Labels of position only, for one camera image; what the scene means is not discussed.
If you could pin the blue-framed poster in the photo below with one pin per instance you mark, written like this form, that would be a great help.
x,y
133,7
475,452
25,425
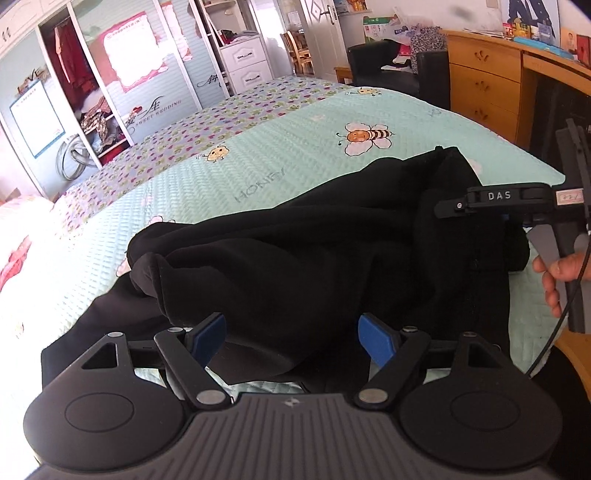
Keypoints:
x,y
37,120

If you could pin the floral pillow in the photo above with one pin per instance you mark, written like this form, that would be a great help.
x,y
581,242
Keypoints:
x,y
18,249

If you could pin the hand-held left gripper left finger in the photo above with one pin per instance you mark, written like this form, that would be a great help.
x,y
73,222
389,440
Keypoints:
x,y
210,334

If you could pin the row of colourful boxes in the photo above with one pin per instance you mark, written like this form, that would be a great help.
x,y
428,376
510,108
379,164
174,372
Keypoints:
x,y
531,31

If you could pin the floral fabric bag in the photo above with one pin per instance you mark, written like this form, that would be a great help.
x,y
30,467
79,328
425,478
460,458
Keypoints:
x,y
427,41

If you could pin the black armchair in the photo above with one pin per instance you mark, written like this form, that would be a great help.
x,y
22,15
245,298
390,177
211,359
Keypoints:
x,y
429,78

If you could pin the person's right hand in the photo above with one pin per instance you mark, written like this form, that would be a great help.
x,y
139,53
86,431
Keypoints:
x,y
551,281

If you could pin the pink-bordered poster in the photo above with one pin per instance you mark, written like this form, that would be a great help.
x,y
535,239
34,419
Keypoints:
x,y
134,50

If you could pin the small orange framed picture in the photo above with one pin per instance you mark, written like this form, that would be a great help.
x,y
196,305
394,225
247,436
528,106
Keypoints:
x,y
575,44

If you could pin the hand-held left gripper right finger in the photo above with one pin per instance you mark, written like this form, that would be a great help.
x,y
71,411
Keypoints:
x,y
376,341

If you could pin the red hanging clothes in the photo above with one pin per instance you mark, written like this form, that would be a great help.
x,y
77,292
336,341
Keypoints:
x,y
74,60

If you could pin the green and white carton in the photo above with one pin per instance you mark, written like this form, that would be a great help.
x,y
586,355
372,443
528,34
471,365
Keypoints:
x,y
376,30

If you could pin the black pants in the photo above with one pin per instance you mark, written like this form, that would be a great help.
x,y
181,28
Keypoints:
x,y
300,258

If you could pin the white door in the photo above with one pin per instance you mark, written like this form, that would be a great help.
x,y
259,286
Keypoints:
x,y
323,41

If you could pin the patterned brown cloth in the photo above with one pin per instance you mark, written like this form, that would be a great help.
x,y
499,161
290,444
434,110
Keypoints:
x,y
97,122

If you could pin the white sliding-door wardrobe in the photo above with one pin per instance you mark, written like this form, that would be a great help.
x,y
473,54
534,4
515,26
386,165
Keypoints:
x,y
184,83

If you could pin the white drawer cabinet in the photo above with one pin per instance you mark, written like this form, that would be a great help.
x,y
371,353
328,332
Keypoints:
x,y
244,60

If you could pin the wooden desk with drawers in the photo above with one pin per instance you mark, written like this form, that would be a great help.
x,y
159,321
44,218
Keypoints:
x,y
480,83

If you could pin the green bee-print quilted bedspread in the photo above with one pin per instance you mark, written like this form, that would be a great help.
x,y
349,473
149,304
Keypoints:
x,y
277,138

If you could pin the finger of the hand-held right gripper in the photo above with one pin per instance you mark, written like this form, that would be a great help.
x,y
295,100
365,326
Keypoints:
x,y
452,206

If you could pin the wooden chair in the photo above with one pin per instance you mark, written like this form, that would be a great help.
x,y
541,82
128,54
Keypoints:
x,y
300,57

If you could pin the wall poster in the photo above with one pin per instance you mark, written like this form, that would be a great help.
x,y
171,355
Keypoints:
x,y
531,9

